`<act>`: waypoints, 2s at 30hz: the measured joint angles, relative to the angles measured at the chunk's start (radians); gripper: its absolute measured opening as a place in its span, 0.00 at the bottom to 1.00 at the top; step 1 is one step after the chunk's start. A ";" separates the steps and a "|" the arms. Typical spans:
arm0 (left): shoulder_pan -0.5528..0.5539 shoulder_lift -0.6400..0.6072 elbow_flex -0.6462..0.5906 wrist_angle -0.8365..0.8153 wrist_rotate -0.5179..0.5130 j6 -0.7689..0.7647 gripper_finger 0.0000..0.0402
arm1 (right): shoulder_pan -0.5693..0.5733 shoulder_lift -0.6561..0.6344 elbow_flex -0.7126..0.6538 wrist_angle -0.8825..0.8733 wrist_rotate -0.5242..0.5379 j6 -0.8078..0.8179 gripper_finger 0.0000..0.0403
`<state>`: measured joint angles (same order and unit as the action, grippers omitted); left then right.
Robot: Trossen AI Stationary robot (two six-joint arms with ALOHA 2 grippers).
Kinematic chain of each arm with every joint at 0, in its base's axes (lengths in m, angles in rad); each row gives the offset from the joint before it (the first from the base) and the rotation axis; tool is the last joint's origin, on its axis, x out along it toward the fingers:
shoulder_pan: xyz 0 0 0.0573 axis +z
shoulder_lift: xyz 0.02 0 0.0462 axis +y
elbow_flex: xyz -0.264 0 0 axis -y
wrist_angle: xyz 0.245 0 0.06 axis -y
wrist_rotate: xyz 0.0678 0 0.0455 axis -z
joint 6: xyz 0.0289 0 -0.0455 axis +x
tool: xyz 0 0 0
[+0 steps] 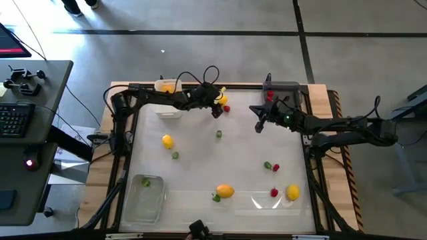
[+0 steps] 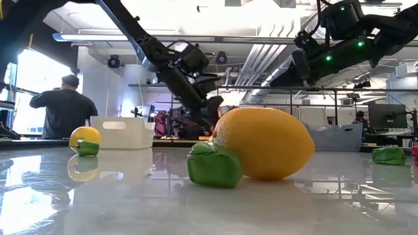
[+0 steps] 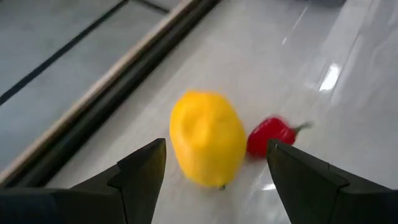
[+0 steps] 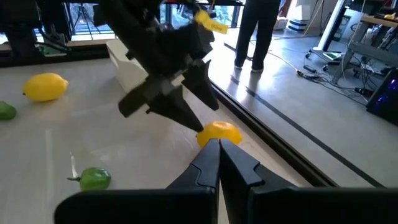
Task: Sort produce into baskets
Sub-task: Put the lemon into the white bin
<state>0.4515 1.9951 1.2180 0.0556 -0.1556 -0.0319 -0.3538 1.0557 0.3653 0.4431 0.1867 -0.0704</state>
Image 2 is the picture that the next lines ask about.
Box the yellow toy lemon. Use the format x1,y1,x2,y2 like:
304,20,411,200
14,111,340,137
69,126,101,151

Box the colourful patterned tapestry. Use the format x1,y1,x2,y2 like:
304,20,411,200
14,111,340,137
153,104,197,141

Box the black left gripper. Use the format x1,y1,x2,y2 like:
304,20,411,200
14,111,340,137
159,67,225,131

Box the white plastic basket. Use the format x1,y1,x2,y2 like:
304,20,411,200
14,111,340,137
91,116,156,151

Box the black table frame rail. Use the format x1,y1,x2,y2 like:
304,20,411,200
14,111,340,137
0,139,418,151

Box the black overhead frame bar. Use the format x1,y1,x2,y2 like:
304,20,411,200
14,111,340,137
52,32,297,45

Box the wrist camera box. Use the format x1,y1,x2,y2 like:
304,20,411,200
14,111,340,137
293,29,316,50
176,42,210,71

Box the grey plastic basket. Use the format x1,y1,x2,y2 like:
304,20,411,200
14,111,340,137
302,122,363,153

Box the black diagonal frame strut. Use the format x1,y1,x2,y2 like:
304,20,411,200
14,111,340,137
0,110,21,140

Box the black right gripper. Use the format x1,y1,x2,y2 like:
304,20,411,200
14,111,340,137
270,48,330,88

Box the black pipe rack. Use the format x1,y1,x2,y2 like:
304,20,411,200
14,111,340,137
129,83,418,138

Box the black computer monitor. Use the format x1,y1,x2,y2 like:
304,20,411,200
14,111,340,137
368,103,408,129

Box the white air conditioner unit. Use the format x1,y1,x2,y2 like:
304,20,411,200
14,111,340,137
394,61,418,78

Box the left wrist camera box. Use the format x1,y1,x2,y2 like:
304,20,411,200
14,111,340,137
176,42,210,71

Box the black window frame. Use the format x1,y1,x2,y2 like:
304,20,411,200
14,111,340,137
0,61,20,140

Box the person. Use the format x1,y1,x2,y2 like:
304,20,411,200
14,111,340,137
354,110,369,129
29,74,99,140

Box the green toy bell pepper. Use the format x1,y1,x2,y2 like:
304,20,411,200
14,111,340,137
187,140,244,189
371,146,407,166
76,139,100,158

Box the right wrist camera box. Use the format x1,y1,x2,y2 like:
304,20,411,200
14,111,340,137
293,29,316,50

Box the orange-yellow toy lemon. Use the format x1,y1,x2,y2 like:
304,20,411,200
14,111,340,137
211,106,316,181

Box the silver ventilation ducts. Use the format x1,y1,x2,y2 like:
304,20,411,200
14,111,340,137
234,44,295,105

